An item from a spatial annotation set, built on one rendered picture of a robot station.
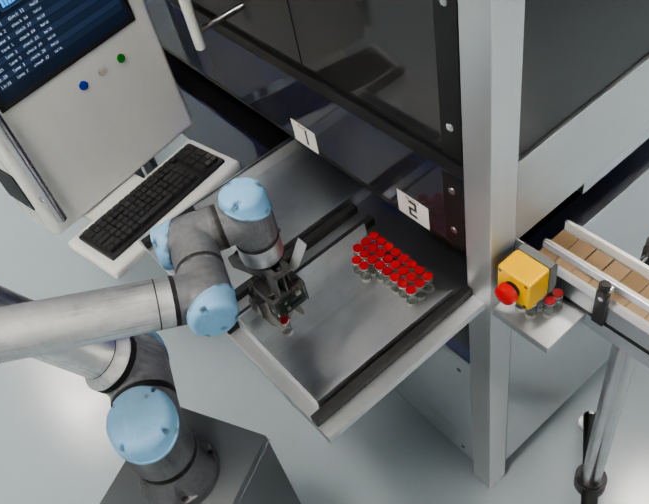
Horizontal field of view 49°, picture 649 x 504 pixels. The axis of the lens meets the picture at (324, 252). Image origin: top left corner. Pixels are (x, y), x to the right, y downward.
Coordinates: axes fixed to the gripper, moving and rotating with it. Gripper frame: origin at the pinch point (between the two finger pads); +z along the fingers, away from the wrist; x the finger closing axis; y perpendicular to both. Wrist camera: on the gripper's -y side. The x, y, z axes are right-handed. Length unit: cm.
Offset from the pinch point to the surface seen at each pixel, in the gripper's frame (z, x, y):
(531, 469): 93, 45, 29
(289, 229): 5.2, 17.3, -21.2
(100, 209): 14, -9, -73
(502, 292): -7.8, 28.0, 30.5
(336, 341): 5.3, 5.4, 9.2
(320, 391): 5.3, -3.7, 15.4
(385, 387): 5.5, 5.3, 23.2
